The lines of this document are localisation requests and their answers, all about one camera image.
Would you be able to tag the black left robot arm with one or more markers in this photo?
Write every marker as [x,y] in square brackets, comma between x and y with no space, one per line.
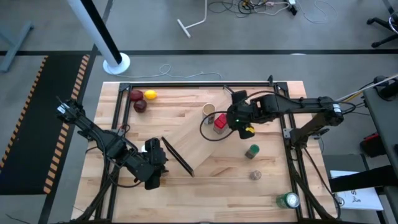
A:
[102,140]

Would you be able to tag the grey metal stand leg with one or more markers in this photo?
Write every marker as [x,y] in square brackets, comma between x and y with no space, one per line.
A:
[18,46]

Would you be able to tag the white printed paper sheet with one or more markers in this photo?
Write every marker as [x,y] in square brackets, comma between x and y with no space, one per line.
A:
[357,199]

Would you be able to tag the white T-shaped floor stand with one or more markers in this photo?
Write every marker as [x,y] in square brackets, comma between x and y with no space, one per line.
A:
[184,28]

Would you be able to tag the black mat orange-striped edge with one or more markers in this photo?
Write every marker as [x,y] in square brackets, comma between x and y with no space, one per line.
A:
[31,124]

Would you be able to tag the black aluminium table frame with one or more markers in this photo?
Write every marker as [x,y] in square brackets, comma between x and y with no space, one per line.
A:
[186,84]

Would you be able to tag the yellow lemon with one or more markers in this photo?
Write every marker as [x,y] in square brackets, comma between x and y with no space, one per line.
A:
[150,95]

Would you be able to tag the wooden shelf black metal frame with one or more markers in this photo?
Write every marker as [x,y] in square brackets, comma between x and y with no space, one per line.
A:
[192,140]

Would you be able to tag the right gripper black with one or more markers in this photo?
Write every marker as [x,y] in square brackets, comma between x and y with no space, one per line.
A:
[244,113]

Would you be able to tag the dark grey side desk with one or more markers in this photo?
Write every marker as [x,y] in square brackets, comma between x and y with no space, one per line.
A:
[385,130]

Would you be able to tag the white-label clear spice jar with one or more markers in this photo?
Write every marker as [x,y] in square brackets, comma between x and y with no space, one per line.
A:
[255,175]

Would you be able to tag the red and black device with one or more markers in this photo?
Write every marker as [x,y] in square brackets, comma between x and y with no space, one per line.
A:
[370,144]

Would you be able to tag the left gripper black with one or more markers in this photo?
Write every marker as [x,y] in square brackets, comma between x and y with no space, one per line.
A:
[145,169]

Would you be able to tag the white tower fan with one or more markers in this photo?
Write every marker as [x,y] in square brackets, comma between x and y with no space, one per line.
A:
[87,28]

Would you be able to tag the black office chair base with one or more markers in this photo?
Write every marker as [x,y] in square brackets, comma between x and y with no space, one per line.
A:
[382,24]

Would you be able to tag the green drink can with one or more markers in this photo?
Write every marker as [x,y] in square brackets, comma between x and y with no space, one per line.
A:
[289,200]

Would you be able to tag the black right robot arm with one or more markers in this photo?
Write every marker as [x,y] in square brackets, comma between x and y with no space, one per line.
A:
[298,104]

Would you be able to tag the green-lid spice jar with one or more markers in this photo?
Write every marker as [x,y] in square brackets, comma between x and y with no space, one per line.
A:
[254,148]

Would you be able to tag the dark red apple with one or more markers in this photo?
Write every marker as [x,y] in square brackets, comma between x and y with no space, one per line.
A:
[140,105]
[136,95]

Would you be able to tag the red smoked paprika tin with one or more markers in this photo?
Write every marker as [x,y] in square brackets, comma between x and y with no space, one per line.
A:
[220,122]

